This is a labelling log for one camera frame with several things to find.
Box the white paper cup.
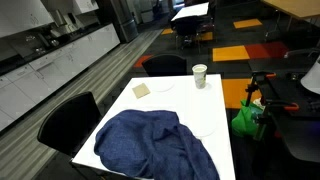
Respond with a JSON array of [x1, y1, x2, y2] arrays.
[[191, 63, 208, 90]]

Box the small clear glass plate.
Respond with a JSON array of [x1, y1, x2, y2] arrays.
[[150, 79, 176, 93]]

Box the tan square coaster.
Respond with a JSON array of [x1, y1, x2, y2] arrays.
[[131, 82, 152, 100]]

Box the black chair with rounded back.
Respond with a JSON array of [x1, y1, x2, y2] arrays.
[[141, 53, 188, 78]]

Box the large clear glass plate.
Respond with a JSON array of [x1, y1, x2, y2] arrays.
[[184, 108, 219, 138]]

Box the blue knitted cloth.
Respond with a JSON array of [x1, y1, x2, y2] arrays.
[[93, 109, 221, 180]]

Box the black cafe chair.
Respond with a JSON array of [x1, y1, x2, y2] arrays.
[[173, 15, 204, 48]]

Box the stainless steel refrigerator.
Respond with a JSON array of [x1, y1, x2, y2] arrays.
[[109, 0, 140, 43]]

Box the white rectangular table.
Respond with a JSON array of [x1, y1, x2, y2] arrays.
[[170, 2, 210, 23]]

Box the green plastic bag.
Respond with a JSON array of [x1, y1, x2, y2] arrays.
[[231, 99, 268, 138]]

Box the black chair with wide back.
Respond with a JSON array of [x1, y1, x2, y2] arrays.
[[36, 91, 103, 159]]

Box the white kitchen base cabinets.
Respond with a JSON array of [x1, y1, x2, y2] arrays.
[[0, 23, 121, 132]]

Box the grey office chair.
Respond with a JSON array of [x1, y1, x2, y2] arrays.
[[283, 46, 320, 60]]

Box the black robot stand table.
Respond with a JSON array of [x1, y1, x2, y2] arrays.
[[266, 71, 320, 164]]

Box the light wooden table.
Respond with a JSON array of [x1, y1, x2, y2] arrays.
[[260, 0, 320, 20]]

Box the black clamp with orange handle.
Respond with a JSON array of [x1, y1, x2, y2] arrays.
[[244, 70, 278, 108], [253, 99, 300, 141]]

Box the white wall mounted box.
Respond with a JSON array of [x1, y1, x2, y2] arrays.
[[71, 0, 100, 16]]

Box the white kitchen wall cabinets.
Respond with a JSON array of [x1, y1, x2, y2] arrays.
[[0, 0, 55, 38]]

